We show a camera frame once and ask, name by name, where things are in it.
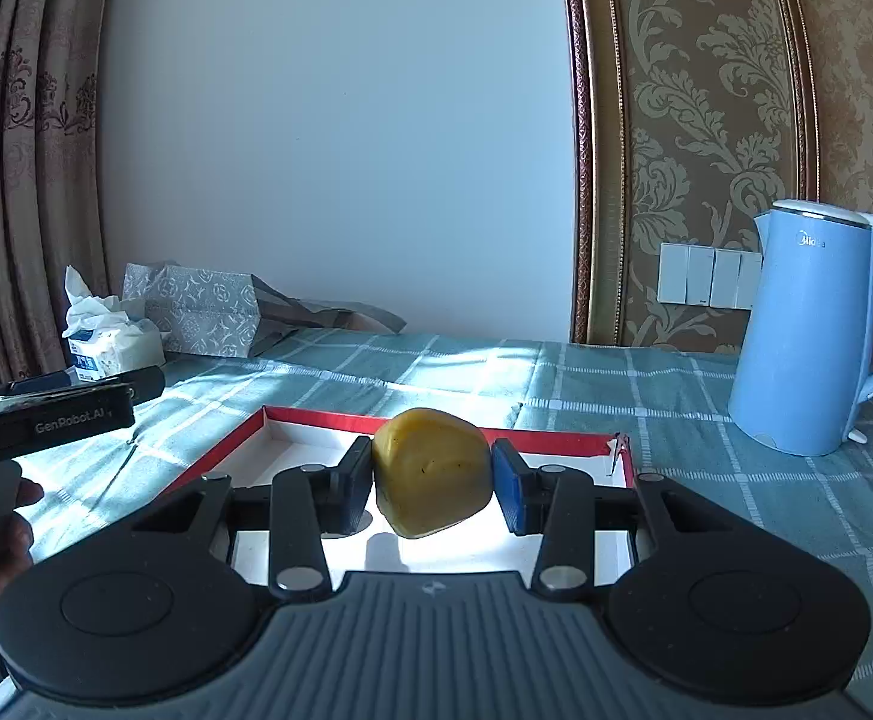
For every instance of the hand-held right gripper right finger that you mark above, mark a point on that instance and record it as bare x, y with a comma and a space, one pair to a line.
507, 487

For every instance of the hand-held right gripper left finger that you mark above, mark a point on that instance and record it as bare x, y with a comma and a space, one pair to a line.
356, 484

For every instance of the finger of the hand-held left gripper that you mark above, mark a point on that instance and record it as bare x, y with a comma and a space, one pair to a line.
140, 381
31, 384

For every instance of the yellow potato piece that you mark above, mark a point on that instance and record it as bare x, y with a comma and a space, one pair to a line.
429, 472

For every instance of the red cardboard tray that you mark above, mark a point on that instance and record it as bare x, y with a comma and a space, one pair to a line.
290, 439

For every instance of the person's left hand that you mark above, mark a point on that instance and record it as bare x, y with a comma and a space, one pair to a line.
9, 555

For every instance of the white tissue pack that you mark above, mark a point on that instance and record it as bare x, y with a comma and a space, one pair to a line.
117, 345

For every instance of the grey patterned gift bag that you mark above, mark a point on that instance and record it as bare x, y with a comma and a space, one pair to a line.
196, 307

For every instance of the teal checked tablecloth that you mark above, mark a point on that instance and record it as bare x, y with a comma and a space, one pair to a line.
631, 390

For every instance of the beige patterned curtain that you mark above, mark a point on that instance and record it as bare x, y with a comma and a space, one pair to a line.
16, 165

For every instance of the light blue electric kettle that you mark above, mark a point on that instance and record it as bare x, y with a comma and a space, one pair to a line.
796, 330

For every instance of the white wall switch panel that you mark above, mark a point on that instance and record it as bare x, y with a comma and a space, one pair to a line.
699, 275

